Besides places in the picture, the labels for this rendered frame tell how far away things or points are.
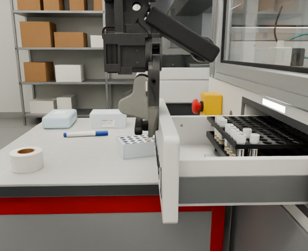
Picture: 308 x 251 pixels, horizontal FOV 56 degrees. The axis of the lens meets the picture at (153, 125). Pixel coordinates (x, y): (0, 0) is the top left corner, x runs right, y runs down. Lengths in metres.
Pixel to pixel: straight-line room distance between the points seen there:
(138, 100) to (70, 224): 0.36
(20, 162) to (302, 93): 0.56
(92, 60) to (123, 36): 4.29
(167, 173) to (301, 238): 0.21
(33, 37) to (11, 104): 1.25
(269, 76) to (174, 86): 0.79
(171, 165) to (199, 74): 0.97
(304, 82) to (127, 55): 0.23
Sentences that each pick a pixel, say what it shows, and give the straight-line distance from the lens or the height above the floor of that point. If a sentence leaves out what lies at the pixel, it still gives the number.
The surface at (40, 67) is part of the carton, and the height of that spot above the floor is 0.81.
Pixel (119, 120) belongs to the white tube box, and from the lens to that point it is 1.02.
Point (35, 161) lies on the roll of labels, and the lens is 0.70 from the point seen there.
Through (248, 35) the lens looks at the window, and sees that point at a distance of 0.67.
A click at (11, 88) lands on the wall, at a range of 5.10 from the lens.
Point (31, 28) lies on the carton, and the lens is 4.46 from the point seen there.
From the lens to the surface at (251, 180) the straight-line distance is 0.37.
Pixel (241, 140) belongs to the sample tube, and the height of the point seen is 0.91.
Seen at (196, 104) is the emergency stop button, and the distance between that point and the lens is 0.78.
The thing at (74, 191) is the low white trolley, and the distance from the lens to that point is 0.63.
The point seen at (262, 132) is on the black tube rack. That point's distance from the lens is 0.47.
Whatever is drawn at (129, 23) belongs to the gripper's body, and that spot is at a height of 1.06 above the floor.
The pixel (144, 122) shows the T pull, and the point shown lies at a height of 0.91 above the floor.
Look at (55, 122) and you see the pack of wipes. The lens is 1.05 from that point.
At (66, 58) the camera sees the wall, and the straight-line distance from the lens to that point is 4.78.
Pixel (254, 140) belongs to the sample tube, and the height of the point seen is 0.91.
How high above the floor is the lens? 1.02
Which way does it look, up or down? 14 degrees down
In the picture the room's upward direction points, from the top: straight up
